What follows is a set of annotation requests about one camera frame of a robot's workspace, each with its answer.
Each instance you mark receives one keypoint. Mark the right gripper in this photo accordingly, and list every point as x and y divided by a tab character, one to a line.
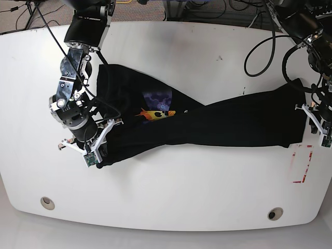
88	131

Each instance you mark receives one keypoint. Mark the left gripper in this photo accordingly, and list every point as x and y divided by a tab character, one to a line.
317	123

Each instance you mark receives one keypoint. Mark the black graphic t-shirt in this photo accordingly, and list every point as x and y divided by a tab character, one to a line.
155	114

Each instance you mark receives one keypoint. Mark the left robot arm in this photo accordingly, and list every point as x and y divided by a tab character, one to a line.
308	24

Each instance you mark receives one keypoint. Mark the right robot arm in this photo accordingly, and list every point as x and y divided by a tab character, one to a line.
88	116

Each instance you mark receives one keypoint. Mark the red tape rectangle marking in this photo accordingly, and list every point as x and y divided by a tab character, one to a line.
300	163

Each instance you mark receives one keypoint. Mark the right table grommet hole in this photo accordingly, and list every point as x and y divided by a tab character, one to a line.
275	214

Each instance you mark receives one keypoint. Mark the table grommet hole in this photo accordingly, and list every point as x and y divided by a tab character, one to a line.
275	214
47	203

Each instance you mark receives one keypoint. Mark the left table grommet hole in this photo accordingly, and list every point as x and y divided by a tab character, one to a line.
47	203

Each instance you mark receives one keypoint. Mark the black tripod stand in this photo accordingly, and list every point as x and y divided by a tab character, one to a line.
31	8

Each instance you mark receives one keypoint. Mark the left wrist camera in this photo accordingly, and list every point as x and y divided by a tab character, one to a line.
326	141

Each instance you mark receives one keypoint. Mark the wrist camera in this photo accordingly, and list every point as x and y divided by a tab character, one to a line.
92	158
326	141

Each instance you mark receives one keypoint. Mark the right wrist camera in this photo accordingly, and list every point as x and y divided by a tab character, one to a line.
92	158

